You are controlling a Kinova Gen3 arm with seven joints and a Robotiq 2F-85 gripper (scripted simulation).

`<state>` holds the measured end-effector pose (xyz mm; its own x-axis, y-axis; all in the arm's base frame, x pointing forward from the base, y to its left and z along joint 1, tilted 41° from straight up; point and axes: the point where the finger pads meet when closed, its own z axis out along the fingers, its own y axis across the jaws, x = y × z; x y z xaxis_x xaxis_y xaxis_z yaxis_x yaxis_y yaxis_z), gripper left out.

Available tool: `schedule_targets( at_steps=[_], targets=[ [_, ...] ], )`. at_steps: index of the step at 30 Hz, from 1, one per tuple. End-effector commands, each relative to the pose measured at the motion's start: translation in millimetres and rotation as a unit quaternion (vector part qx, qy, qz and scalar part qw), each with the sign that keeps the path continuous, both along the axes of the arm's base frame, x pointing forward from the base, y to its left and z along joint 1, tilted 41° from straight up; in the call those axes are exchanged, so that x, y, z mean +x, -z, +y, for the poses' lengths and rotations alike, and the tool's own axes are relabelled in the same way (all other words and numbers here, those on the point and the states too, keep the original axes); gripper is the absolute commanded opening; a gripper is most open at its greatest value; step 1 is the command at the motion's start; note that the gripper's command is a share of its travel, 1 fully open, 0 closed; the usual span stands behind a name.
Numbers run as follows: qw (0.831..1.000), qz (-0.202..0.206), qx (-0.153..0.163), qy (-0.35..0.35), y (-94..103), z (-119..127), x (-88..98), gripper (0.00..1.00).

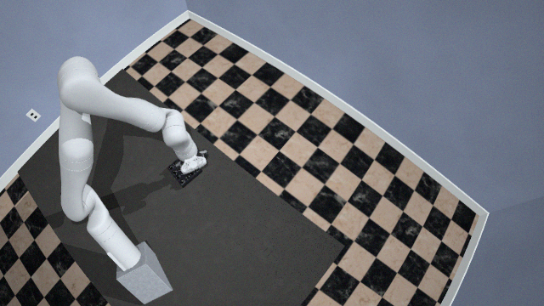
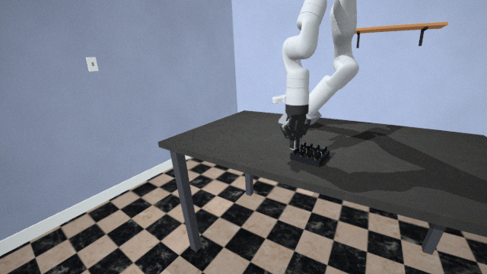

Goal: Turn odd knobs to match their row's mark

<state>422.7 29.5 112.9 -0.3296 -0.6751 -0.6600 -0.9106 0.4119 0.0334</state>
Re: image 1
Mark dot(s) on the black knob box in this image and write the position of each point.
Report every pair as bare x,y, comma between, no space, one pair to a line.
185,178

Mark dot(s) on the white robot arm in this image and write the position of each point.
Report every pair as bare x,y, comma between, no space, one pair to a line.
81,90

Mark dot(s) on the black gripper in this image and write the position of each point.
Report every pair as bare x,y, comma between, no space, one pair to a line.
202,153

